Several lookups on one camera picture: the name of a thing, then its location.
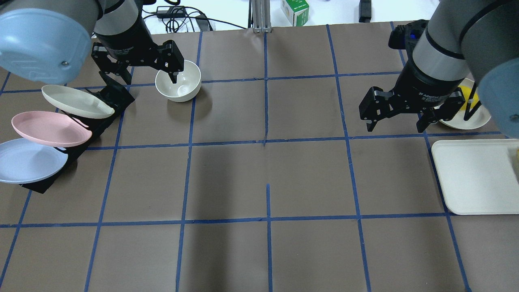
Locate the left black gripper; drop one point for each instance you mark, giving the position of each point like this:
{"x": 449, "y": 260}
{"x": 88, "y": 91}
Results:
{"x": 126, "y": 44}

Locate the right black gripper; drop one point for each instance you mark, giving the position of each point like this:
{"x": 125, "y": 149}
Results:
{"x": 423, "y": 86}

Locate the blue plate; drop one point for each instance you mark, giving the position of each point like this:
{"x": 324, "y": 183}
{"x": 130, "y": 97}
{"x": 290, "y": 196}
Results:
{"x": 23, "y": 161}

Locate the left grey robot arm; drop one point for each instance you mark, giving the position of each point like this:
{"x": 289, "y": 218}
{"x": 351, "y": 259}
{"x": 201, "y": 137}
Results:
{"x": 48, "y": 40}

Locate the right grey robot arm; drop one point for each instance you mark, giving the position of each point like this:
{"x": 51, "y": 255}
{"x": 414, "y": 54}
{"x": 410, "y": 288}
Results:
{"x": 478, "y": 37}

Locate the black plate rack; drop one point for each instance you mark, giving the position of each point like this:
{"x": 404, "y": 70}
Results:
{"x": 113, "y": 94}

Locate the cream plate with lemon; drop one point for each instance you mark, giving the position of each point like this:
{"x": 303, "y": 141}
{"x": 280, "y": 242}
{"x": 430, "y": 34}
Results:
{"x": 472, "y": 119}

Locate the cream plate in rack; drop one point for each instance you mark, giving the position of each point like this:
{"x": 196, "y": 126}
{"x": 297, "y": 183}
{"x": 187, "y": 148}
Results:
{"x": 76, "y": 102}

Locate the pink plate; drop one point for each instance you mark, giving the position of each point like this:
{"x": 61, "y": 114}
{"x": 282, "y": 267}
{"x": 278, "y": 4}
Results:
{"x": 51, "y": 129}

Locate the black power adapter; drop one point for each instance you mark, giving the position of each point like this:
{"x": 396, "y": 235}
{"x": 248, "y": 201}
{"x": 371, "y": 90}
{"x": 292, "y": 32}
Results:
{"x": 171, "y": 12}

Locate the white bowl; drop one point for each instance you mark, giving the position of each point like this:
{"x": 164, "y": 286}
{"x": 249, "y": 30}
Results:
{"x": 189, "y": 83}

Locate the cream rectangular tray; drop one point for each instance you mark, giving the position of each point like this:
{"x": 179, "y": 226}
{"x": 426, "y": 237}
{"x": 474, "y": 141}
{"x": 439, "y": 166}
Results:
{"x": 478, "y": 177}

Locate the green white box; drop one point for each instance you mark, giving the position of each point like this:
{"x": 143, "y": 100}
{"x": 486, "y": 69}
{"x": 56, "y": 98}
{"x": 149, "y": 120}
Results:
{"x": 296, "y": 11}

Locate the aluminium frame post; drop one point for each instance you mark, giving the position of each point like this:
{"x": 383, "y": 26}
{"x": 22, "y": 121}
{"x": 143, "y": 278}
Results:
{"x": 259, "y": 16}

